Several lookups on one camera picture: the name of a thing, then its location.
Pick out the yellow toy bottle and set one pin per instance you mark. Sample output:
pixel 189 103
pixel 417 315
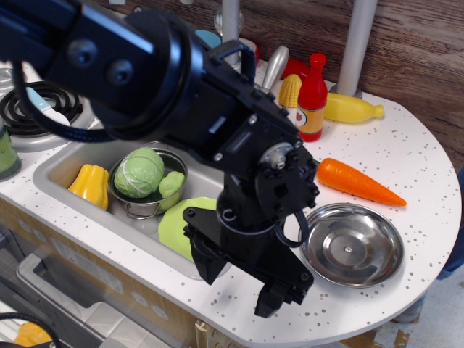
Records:
pixel 348 109

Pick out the light green plastic plate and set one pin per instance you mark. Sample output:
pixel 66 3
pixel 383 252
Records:
pixel 171 227

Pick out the green toy cabbage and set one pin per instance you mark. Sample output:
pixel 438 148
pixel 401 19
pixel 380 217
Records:
pixel 140 173

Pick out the blue toy cup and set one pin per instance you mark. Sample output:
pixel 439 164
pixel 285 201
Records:
pixel 210 38

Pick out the small green toy vegetable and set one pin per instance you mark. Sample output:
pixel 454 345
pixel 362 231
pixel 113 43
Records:
pixel 171 183

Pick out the green spice jar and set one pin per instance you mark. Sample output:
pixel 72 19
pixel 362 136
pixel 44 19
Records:
pixel 10 161

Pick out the yellow toy squash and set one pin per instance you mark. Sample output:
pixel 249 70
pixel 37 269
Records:
pixel 91 185

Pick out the orange toy below counter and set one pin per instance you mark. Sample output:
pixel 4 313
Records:
pixel 30 334

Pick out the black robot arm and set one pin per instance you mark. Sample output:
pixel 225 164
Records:
pixel 149 74

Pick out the red ketchup toy bottle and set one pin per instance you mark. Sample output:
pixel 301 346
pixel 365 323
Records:
pixel 312 100

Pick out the blue handled toy knife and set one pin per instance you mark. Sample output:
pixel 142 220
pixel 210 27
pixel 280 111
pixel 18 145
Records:
pixel 45 108

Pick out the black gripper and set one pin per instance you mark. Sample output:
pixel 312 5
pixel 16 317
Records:
pixel 238 232

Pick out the yellow toy corn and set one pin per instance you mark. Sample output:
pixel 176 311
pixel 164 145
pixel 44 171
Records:
pixel 289 91

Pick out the silver metal plate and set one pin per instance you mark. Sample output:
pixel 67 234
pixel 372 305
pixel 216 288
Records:
pixel 352 245

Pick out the red white toy piece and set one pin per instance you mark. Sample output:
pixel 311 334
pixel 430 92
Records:
pixel 253 47

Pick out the red toy item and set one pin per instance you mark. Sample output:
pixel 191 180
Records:
pixel 296 67

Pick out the orange toy carrot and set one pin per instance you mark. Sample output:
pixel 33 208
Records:
pixel 342 177

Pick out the small metal pot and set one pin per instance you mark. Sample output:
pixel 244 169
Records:
pixel 153 204

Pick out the grey metal pole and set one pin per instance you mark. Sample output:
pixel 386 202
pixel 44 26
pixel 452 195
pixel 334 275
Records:
pixel 360 26

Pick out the silver toy faucet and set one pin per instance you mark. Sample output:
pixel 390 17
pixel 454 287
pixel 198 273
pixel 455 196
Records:
pixel 228 25

